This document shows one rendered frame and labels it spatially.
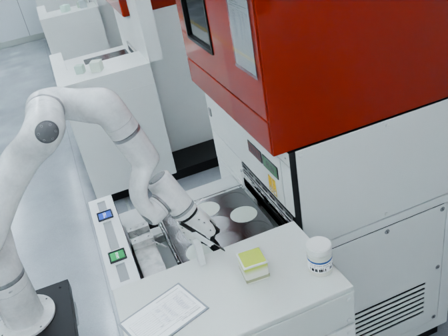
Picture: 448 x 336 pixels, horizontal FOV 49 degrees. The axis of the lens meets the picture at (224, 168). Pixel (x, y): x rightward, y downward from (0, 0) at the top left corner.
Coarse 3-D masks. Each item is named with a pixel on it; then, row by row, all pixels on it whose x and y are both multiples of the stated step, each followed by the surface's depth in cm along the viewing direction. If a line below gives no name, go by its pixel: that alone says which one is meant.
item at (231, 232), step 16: (240, 192) 194; (224, 208) 187; (256, 208) 183; (176, 224) 183; (224, 224) 178; (240, 224) 177; (256, 224) 175; (272, 224) 174; (176, 240) 175; (224, 240) 171; (240, 240) 169
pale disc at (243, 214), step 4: (236, 208) 186; (240, 208) 185; (244, 208) 185; (248, 208) 184; (252, 208) 184; (232, 212) 184; (236, 212) 183; (240, 212) 183; (244, 212) 183; (248, 212) 182; (252, 212) 182; (256, 212) 181; (232, 216) 182; (236, 216) 181; (240, 216) 181; (244, 216) 180; (248, 216) 180; (252, 216) 180; (236, 220) 179; (240, 220) 179; (244, 220) 178; (248, 220) 178
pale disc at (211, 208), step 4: (200, 204) 192; (204, 204) 191; (208, 204) 191; (212, 204) 190; (216, 204) 190; (204, 208) 189; (208, 208) 188; (212, 208) 188; (216, 208) 188; (208, 212) 186; (212, 212) 186; (216, 212) 185
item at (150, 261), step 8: (144, 248) 177; (152, 248) 176; (136, 256) 174; (144, 256) 173; (152, 256) 172; (160, 256) 172; (144, 264) 170; (152, 264) 169; (160, 264) 168; (144, 272) 166; (152, 272) 165
